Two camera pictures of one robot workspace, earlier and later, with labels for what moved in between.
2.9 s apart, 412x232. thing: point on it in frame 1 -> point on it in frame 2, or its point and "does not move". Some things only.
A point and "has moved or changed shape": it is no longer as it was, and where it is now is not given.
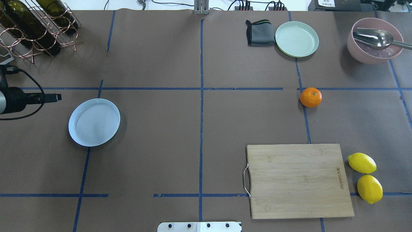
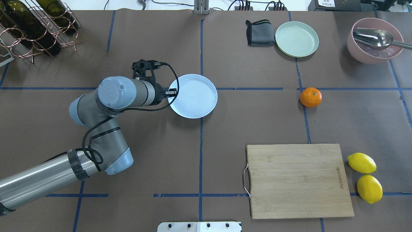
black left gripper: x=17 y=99 -> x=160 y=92
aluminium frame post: x=201 y=7 does not move
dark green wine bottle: x=19 y=20 does not move
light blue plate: x=94 y=122 has moved or changed shape
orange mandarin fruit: x=311 y=97 does not move
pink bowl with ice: x=366 y=54 does not move
